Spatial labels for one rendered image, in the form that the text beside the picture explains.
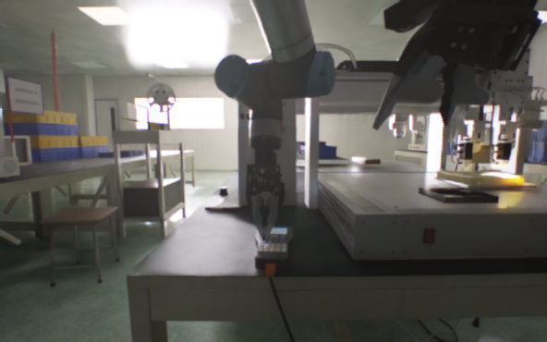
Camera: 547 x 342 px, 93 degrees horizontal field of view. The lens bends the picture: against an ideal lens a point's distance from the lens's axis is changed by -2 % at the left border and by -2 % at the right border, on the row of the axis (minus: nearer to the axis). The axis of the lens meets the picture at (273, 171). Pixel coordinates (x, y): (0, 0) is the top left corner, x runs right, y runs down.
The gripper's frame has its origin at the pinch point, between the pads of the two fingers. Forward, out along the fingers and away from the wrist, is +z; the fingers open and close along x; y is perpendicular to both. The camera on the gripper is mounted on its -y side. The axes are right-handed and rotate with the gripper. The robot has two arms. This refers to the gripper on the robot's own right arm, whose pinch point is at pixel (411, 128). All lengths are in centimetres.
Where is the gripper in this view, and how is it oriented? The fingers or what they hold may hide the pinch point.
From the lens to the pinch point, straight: 41.8
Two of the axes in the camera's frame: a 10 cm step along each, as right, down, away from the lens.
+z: -1.6, 8.6, 4.9
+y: 4.8, 5.0, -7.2
